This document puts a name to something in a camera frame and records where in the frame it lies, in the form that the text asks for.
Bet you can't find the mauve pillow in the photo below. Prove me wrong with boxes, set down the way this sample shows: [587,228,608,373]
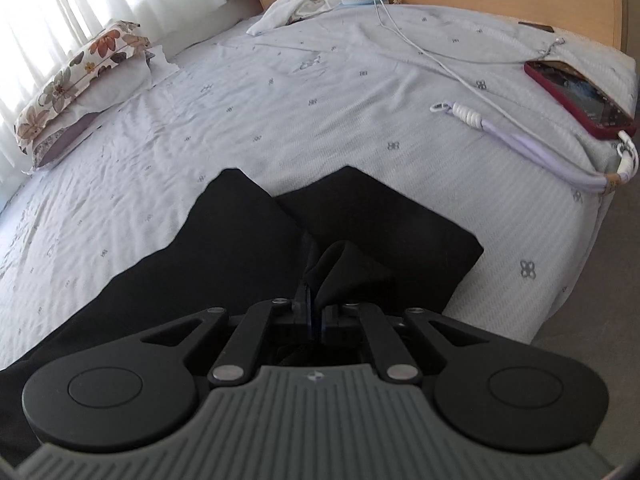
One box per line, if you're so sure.
[31,110,103,172]

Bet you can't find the lilac white phone lanyard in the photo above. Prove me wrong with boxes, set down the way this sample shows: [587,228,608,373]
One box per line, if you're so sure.
[431,101,640,195]

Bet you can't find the floral pillow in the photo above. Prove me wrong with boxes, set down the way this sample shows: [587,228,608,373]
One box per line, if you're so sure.
[14,20,153,156]

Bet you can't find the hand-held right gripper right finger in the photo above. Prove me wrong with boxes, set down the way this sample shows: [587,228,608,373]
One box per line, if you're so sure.
[320,300,488,386]

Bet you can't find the white pillow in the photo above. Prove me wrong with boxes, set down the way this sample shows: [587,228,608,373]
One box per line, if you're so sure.
[65,45,181,121]

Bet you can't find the black pants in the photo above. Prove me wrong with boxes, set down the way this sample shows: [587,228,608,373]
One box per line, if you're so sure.
[0,165,485,466]

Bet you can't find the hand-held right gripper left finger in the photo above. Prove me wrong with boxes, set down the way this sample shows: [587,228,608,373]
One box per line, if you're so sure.
[141,282,315,387]

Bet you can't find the smartphone in red case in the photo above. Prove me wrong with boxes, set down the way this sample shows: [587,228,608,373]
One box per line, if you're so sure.
[524,59,638,140]

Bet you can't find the white charging cable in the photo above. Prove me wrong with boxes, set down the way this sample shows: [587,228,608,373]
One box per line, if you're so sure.
[340,0,568,111]

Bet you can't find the white sheer curtain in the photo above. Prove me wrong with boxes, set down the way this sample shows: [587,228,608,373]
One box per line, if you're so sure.
[0,0,241,173]

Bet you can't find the white crumpled cloth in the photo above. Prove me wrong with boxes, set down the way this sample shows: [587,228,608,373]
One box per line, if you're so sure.
[247,0,347,37]

